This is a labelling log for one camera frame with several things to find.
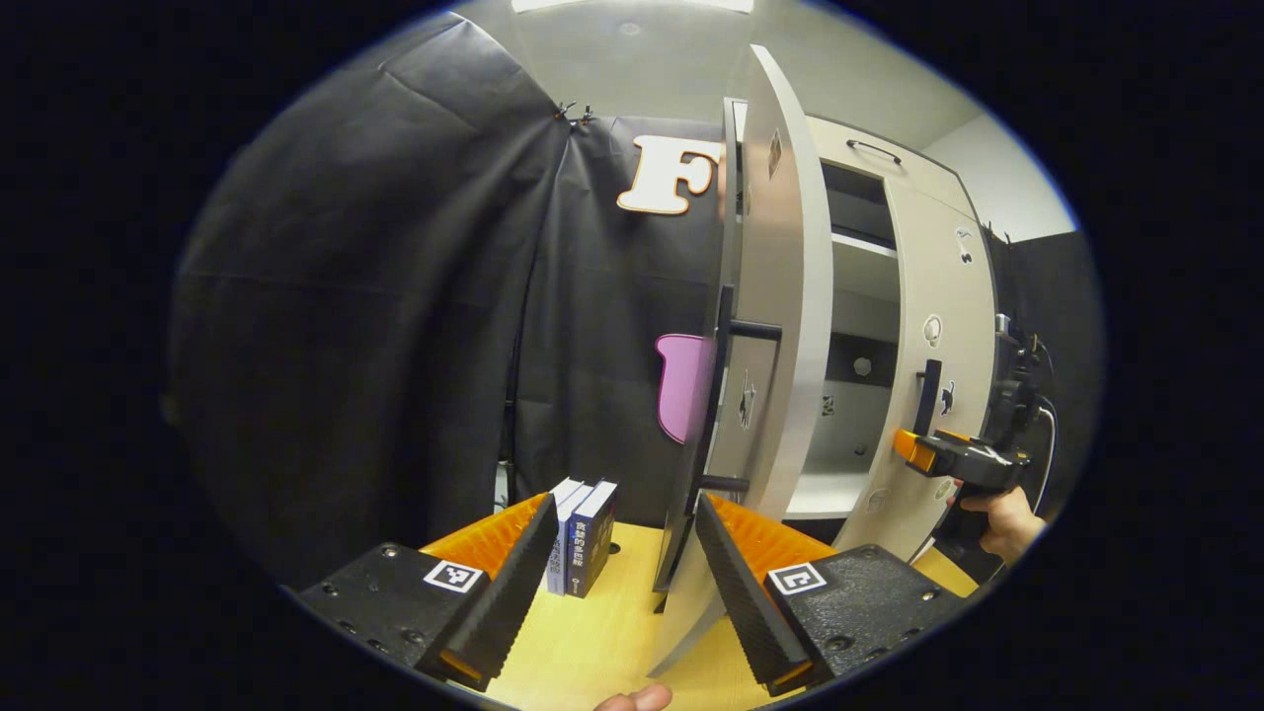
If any white door black cat sticker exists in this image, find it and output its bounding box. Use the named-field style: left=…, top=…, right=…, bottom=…
left=834, top=183, right=998, bottom=566

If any white grey cabinet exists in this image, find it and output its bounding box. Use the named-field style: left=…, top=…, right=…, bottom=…
left=726, top=99, right=998, bottom=521

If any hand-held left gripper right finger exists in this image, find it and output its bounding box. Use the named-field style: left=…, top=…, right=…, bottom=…
left=694, top=491, right=979, bottom=693

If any black door handle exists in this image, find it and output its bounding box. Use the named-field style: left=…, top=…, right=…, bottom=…
left=913, top=358, right=943, bottom=436
left=689, top=286, right=783, bottom=497

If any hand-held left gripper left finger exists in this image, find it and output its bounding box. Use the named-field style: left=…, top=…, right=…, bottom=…
left=294, top=490, right=560, bottom=692

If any white drawer front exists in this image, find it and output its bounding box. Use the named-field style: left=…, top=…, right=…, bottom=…
left=805, top=114, right=981, bottom=220

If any blue white book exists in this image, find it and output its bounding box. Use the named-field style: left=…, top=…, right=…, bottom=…
left=546, top=478, right=586, bottom=595
left=568, top=480, right=619, bottom=599

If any white cabinet shelf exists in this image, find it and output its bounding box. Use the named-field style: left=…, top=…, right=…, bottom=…
left=831, top=232, right=900, bottom=261

